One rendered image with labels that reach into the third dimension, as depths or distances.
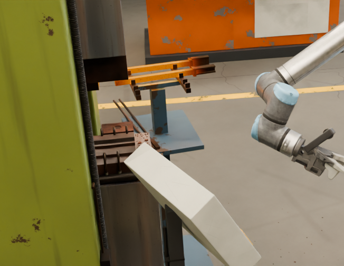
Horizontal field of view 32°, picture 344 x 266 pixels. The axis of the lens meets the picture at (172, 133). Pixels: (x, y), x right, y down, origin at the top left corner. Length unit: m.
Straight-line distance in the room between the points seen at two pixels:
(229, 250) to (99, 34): 0.73
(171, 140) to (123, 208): 0.64
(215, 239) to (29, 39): 0.66
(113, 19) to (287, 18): 4.13
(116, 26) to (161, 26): 3.89
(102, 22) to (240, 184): 2.15
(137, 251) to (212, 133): 2.31
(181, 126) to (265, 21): 3.16
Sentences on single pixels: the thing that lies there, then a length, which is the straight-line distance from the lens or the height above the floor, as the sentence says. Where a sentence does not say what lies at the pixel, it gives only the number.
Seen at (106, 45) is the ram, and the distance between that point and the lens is 1.80.
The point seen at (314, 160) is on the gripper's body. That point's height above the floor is 0.93.
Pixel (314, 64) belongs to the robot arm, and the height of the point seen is 1.18.
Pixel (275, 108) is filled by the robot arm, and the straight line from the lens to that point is 2.08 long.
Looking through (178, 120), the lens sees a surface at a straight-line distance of 2.79.
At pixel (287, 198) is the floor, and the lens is 3.61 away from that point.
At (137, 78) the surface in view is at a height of 1.03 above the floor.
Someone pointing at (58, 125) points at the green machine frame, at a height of 1.28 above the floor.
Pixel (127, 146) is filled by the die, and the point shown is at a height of 0.99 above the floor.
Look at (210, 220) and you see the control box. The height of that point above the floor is 1.14.
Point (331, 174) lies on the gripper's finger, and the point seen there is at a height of 0.90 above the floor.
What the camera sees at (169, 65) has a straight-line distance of 2.71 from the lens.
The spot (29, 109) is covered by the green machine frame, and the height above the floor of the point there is 1.34.
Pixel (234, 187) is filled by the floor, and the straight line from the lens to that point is 3.70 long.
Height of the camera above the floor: 1.94
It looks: 26 degrees down
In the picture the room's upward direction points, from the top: 4 degrees counter-clockwise
